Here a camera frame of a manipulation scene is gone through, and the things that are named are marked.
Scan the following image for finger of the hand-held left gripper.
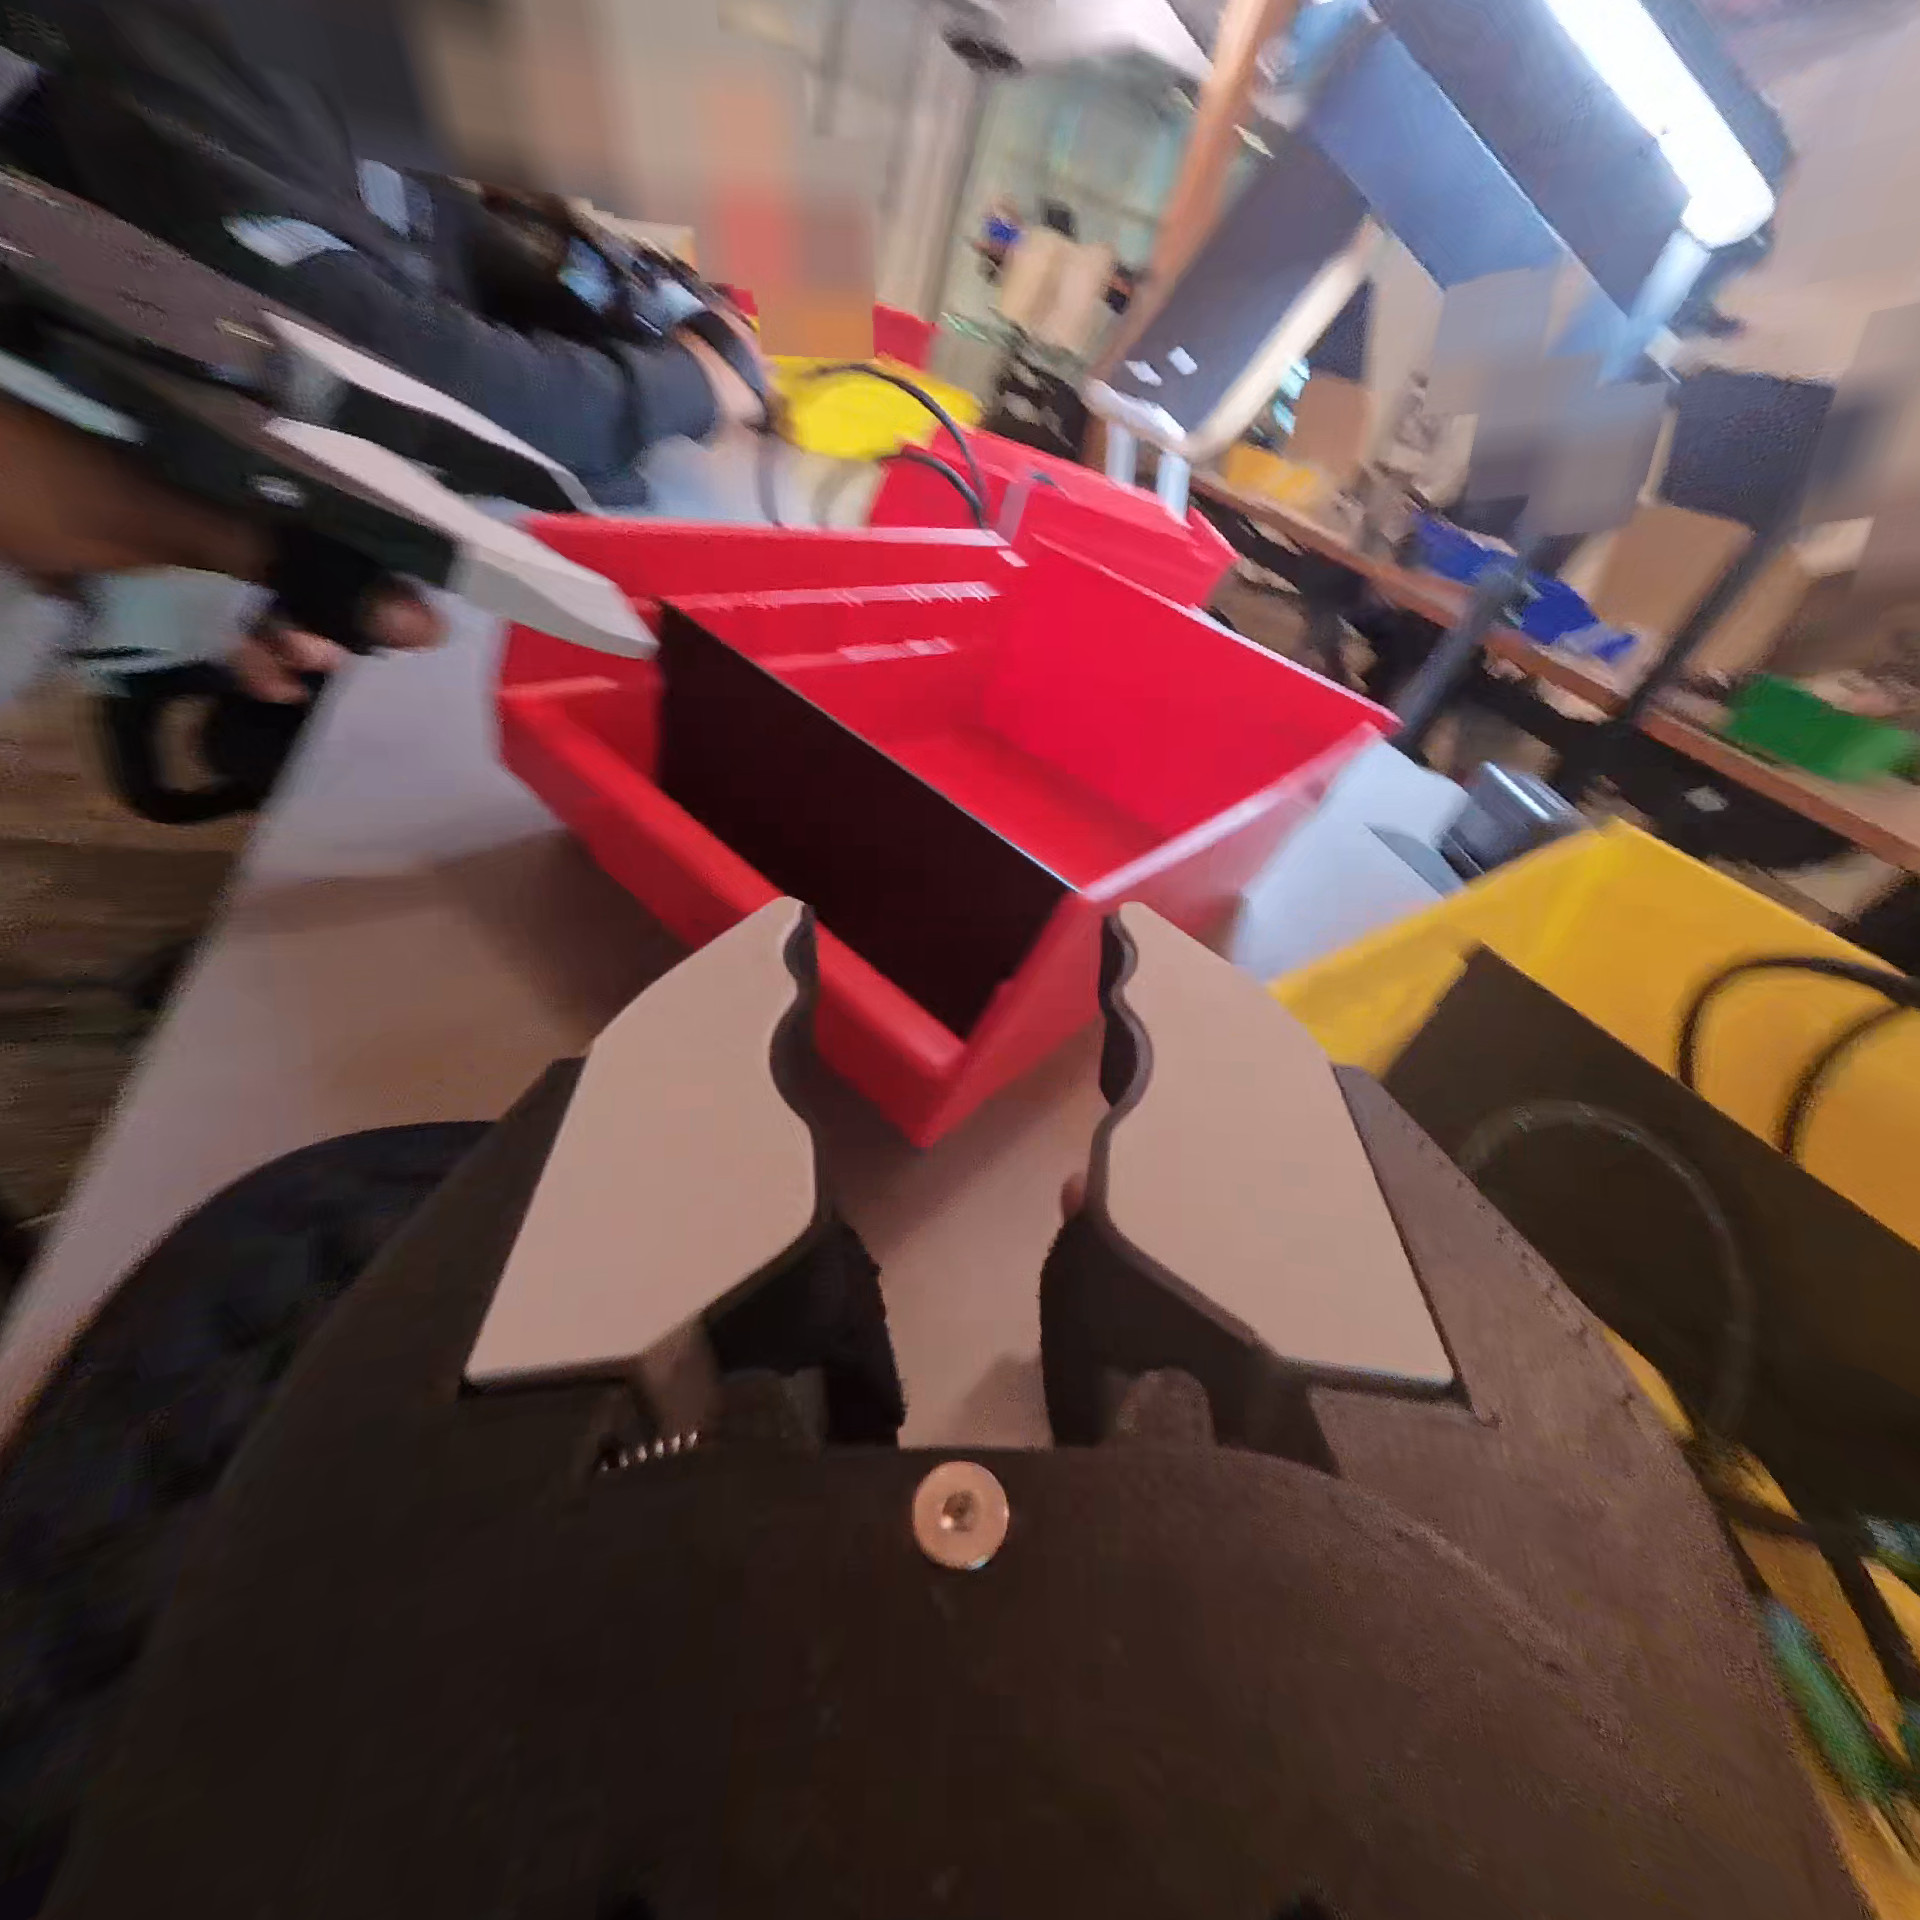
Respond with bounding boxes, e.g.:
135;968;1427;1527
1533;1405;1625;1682
263;421;662;664
263;312;593;515

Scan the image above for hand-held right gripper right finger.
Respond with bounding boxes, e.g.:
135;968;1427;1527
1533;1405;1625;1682
1084;903;1460;1391

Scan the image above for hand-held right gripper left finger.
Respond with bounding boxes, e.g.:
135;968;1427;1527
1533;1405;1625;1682
461;896;839;1391

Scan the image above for yellow plastic bin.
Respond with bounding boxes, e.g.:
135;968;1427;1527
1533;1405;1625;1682
765;357;984;464
1276;816;1920;1920

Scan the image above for red plastic bin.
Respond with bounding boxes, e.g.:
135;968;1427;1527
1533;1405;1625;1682
865;429;1241;609
496;510;1403;1151

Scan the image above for pale grey box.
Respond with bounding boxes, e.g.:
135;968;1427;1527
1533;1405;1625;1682
1230;738;1478;985

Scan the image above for black bin divider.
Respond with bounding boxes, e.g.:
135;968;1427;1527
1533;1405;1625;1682
656;605;1086;1040
1380;945;1920;1518

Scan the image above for blue plastic bin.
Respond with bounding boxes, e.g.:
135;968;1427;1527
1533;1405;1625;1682
1409;510;1640;665

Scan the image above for wooden office desk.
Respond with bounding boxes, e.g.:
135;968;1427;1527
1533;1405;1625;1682
1190;469;1920;877

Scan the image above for green plastic bin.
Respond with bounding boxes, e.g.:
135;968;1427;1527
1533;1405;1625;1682
1726;674;1920;785

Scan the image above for overhead desk lamp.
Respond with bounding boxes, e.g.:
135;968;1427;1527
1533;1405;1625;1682
1357;0;1793;325

